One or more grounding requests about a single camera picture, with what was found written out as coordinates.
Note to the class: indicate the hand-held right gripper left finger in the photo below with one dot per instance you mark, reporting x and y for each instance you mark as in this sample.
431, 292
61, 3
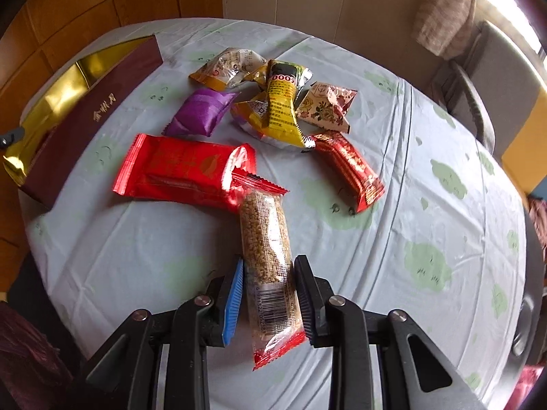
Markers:
233, 303

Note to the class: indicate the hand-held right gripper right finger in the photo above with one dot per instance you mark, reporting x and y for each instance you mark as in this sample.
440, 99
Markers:
304, 303

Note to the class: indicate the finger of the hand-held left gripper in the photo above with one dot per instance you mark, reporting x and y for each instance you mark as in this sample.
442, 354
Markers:
13, 135

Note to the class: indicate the clear grain bar packet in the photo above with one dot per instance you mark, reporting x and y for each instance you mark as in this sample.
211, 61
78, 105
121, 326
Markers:
265, 239

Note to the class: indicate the maroon gift box gold interior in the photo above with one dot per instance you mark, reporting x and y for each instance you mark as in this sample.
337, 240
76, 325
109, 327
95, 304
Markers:
85, 128

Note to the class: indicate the dark red bar packet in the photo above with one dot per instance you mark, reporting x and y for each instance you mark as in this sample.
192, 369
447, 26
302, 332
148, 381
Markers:
346, 166

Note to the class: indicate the large red snack packet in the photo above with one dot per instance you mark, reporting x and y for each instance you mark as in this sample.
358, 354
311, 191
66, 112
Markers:
171, 171

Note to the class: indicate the purple snack packet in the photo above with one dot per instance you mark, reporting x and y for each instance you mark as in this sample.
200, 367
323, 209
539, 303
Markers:
201, 113

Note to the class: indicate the yellow and black snack packet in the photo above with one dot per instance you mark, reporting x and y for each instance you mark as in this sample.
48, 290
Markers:
282, 111

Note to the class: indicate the pale green-patterned tablecloth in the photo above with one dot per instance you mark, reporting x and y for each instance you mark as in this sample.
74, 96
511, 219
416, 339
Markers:
384, 243

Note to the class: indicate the floral snack packet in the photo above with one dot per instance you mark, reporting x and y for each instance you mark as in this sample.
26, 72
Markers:
324, 106

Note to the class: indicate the dark red garment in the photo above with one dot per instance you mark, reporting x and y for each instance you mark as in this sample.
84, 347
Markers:
30, 358

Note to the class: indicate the clear orange snack packet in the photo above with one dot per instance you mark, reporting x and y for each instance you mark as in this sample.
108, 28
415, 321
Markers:
226, 68

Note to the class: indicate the grey chair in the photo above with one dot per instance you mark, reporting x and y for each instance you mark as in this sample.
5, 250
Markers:
530, 307
500, 64

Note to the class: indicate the red cloth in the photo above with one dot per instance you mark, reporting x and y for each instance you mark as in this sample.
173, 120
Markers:
523, 388

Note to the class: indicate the yellow cabinet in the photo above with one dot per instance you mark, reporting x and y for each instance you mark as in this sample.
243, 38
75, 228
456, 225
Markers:
523, 153

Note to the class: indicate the striped beige cushion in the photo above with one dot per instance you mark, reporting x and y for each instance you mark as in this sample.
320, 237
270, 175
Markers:
444, 13

